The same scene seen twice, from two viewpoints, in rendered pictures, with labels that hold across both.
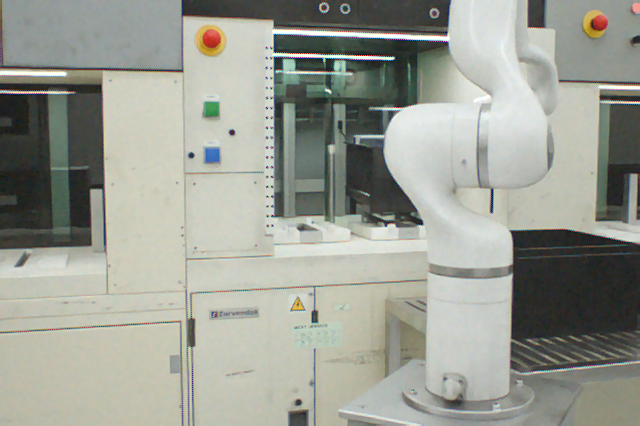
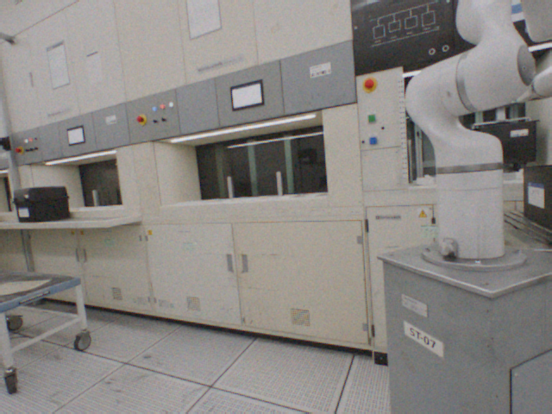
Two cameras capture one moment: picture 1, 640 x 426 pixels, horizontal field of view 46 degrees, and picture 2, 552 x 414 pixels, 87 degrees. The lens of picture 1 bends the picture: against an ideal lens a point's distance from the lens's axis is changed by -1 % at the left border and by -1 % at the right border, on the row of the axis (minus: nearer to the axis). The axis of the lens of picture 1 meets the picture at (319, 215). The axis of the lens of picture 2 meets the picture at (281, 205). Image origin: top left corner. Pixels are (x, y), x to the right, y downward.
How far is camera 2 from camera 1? 0.49 m
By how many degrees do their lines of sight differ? 41
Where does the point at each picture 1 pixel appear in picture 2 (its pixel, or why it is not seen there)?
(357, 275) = not seen: hidden behind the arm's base
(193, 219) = (366, 172)
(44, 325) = (304, 219)
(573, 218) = not seen: outside the picture
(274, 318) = (409, 220)
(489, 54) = (475, 15)
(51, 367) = (308, 236)
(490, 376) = (477, 241)
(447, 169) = (439, 102)
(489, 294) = (473, 183)
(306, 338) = (429, 232)
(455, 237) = (445, 146)
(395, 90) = not seen: hidden behind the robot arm
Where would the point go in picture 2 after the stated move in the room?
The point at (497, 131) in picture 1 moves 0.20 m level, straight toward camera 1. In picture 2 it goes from (471, 64) to (412, 40)
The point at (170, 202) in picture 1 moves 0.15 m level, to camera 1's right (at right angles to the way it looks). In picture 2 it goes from (354, 165) to (385, 161)
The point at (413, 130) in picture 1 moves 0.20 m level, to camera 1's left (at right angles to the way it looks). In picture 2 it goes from (416, 83) to (335, 103)
